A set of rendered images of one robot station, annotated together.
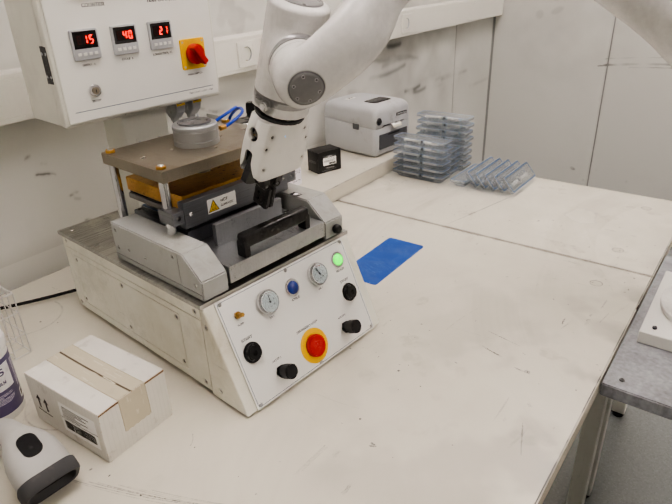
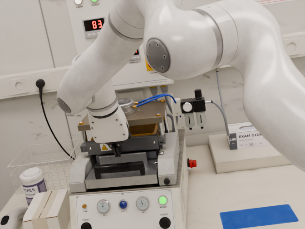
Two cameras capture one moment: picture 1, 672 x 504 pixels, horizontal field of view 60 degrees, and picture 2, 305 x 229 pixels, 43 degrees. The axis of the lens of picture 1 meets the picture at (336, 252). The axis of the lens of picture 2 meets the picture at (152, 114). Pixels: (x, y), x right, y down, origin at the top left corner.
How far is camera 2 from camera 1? 0.95 m
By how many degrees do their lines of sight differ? 53
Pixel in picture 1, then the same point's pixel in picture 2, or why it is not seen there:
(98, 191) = not seen: hidden behind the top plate
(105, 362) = (52, 202)
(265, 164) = (95, 134)
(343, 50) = (66, 91)
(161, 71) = (133, 71)
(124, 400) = (34, 221)
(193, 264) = (71, 173)
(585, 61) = not seen: outside the picture
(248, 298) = (94, 200)
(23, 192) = not seen: hidden behind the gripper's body
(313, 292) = (137, 212)
